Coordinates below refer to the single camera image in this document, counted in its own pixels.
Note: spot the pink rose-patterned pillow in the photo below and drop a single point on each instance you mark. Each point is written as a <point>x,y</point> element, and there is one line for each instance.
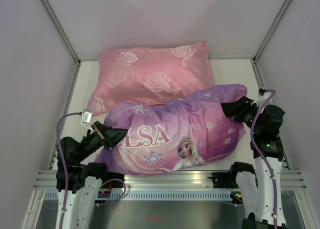
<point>149,76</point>

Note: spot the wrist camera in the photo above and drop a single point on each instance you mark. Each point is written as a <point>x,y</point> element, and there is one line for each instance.
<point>263,95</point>
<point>85,120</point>

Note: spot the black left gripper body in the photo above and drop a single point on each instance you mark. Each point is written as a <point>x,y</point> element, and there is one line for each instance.
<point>95,140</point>

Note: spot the purple Elsa pillowcase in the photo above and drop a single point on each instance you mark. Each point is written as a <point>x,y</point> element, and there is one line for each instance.
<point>181,134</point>

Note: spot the aluminium front rail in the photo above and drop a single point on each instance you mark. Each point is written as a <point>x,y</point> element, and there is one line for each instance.
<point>203,180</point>

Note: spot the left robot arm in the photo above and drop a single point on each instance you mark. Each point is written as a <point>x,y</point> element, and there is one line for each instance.
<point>78,185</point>

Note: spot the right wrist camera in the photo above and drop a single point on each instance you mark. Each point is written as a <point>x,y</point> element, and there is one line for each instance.
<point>263,95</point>

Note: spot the right aluminium frame post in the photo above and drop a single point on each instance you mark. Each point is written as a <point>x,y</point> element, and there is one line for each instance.
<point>275,23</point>

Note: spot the aluminium frame post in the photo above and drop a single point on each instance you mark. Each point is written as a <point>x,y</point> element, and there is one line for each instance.
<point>275,23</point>
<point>60,30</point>

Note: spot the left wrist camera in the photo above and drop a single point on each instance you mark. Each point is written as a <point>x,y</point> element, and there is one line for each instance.
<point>85,120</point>

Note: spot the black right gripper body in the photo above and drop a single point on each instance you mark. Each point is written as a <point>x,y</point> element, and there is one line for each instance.
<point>248,112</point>

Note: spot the left aluminium frame post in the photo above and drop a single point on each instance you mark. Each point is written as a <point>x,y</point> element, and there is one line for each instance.
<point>60,30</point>

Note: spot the white slotted cable duct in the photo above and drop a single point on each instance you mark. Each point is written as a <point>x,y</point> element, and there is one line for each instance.
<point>153,195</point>

